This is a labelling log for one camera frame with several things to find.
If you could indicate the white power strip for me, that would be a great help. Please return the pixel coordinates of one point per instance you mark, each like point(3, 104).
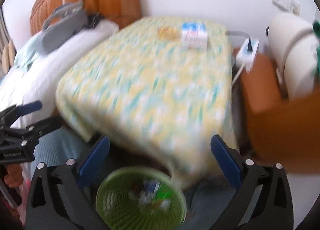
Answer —
point(246, 58)

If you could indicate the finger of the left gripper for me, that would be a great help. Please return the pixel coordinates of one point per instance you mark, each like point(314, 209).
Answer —
point(46, 126)
point(28, 108)

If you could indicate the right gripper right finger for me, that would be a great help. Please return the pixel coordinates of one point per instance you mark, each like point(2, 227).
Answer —
point(274, 207)

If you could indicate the wall switch panel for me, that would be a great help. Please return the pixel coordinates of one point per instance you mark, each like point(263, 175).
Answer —
point(288, 5)

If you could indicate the yellow floral table cloth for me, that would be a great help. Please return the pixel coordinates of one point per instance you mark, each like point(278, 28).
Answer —
point(151, 97)

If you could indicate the white cylindrical heater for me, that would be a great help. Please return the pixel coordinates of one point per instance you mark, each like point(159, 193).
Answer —
point(293, 44)

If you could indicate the person's left hand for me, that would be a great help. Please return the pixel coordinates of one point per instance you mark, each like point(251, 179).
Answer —
point(14, 176)

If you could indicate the light blue pillow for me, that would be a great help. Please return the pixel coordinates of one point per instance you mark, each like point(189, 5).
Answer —
point(27, 54)

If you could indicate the white pillow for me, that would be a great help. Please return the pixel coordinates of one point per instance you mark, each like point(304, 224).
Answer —
point(38, 83)

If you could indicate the green yellow snack pouch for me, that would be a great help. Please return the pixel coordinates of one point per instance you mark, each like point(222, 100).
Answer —
point(162, 197)

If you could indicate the yellow orange snack wrapper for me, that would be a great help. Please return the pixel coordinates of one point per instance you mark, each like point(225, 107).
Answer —
point(169, 33)

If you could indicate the orange leather chair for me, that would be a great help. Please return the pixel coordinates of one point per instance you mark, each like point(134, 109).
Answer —
point(280, 130)

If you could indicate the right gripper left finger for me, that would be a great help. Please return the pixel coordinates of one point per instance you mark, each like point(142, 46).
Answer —
point(93, 159)

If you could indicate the grey CPAP machine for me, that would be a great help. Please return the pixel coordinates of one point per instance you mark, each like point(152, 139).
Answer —
point(65, 21)

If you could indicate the green mesh trash basket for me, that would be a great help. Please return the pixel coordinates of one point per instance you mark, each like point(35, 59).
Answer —
point(117, 201)

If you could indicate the green white wrapper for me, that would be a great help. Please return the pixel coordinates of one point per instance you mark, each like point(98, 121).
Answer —
point(149, 189)

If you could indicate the blue white milk carton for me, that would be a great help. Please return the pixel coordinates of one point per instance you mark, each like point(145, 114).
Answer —
point(194, 36)

